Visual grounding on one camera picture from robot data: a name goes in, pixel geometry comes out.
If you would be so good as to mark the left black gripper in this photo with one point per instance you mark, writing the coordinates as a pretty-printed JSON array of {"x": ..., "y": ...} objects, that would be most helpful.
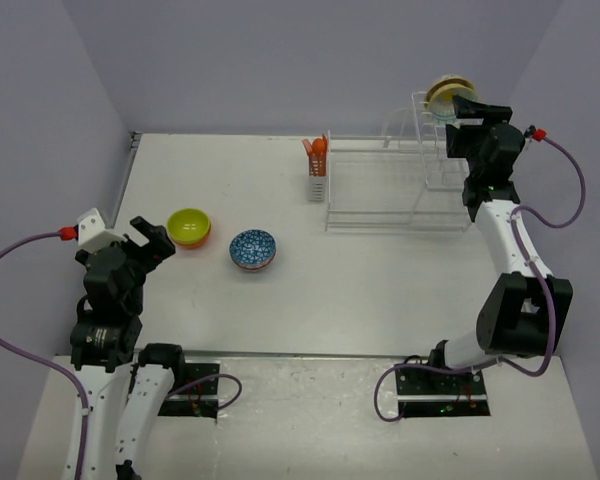
[{"x": 154, "y": 252}]

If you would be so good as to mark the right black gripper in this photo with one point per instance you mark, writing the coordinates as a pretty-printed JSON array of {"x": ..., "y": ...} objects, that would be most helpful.
[{"x": 456, "y": 139}]

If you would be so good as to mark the tan yellow rimmed bowl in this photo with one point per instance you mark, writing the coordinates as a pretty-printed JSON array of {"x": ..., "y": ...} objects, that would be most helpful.
[{"x": 439, "y": 100}]

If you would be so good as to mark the lime green plastic bowl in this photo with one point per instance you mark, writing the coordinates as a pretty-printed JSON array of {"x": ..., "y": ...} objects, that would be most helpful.
[{"x": 188, "y": 224}]

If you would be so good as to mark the orange plastic bowl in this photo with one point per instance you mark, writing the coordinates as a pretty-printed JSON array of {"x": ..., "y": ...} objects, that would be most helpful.
[{"x": 193, "y": 244}]

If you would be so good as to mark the white red patterned bowl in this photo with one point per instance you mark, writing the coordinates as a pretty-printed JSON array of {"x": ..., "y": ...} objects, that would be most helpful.
[{"x": 252, "y": 247}]

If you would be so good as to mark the orange patterned ceramic bowl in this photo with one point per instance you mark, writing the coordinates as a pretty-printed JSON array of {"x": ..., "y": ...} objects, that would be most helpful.
[{"x": 254, "y": 267}]

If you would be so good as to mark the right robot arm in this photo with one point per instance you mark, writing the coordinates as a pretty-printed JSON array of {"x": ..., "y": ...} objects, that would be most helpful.
[{"x": 521, "y": 320}]

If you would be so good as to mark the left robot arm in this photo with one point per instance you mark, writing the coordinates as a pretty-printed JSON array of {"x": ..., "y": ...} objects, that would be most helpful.
[{"x": 121, "y": 389}]

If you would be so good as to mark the orange plastic knife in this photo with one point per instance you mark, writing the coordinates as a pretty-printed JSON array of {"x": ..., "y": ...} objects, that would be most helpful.
[{"x": 324, "y": 147}]

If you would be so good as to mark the orange plastic spoon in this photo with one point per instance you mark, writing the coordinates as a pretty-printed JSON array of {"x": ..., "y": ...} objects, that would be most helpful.
[{"x": 319, "y": 150}]

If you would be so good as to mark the orange plastic fork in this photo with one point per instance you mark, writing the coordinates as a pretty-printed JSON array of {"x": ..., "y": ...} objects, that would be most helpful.
[{"x": 308, "y": 146}]

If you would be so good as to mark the white cutlery holder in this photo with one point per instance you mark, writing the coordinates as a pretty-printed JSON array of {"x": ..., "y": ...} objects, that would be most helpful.
[{"x": 318, "y": 180}]

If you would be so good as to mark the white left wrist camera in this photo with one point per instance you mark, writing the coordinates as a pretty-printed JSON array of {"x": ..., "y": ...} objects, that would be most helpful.
[{"x": 93, "y": 234}]

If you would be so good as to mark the white wire dish rack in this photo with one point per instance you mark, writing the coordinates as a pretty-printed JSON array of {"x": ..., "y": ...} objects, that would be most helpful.
[{"x": 397, "y": 180}]

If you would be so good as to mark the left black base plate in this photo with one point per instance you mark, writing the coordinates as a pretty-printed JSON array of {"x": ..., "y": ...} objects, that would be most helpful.
[{"x": 200, "y": 401}]

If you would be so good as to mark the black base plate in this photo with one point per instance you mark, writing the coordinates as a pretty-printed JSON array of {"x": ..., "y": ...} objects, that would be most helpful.
[
  {"x": 424, "y": 394},
  {"x": 200, "y": 401}
]

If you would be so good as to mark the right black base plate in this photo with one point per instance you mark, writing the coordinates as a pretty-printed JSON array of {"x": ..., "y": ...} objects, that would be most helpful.
[{"x": 424, "y": 394}]

